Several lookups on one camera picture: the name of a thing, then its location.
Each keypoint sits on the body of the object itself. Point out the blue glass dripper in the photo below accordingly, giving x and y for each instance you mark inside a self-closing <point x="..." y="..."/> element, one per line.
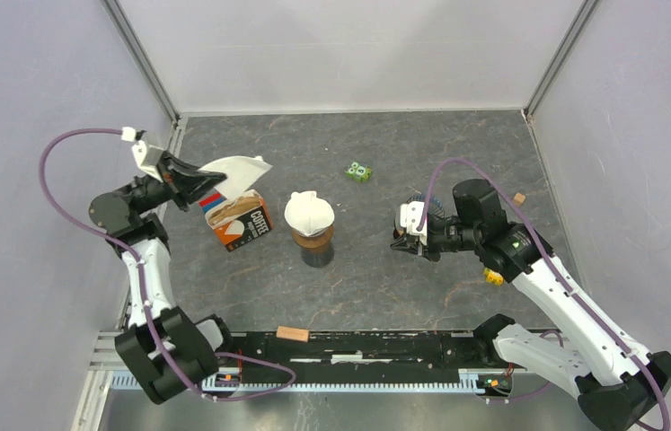
<point x="435" y="207"/>

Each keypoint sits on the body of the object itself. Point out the wooden rectangular block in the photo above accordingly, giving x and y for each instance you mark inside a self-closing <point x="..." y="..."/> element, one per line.
<point x="293" y="334"/>

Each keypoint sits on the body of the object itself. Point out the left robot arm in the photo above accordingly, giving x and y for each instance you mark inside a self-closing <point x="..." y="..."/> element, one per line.
<point x="162" y="347"/>

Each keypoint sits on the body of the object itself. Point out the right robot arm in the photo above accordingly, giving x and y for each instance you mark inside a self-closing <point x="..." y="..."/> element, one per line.
<point x="615" y="379"/>

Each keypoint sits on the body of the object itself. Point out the yellow owl block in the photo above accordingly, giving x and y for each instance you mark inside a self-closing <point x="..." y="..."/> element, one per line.
<point x="493" y="277"/>

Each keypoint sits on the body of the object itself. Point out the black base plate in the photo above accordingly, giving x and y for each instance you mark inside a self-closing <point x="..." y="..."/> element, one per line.
<point x="363" y="357"/>

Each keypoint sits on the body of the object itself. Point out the small wooden cube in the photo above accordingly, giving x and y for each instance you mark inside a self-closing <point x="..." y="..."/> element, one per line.
<point x="519" y="199"/>

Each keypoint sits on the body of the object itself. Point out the green monster block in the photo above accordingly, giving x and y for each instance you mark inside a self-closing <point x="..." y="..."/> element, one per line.
<point x="358" y="172"/>

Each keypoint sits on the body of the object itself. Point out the coffee filter box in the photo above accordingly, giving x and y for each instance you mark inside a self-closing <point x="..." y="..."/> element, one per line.
<point x="240" y="221"/>

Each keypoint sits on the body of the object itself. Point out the white paper coffee filter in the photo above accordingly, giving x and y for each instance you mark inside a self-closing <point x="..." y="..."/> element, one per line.
<point x="307" y="214"/>

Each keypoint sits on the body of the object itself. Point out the red blue block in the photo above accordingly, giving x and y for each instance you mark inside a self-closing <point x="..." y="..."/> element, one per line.
<point x="211" y="201"/>

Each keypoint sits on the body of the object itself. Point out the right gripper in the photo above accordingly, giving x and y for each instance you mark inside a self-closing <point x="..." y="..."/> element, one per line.
<point x="413" y="244"/>

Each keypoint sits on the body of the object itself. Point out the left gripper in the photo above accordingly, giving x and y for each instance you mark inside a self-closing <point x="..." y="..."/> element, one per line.
<point x="184" y="181"/>

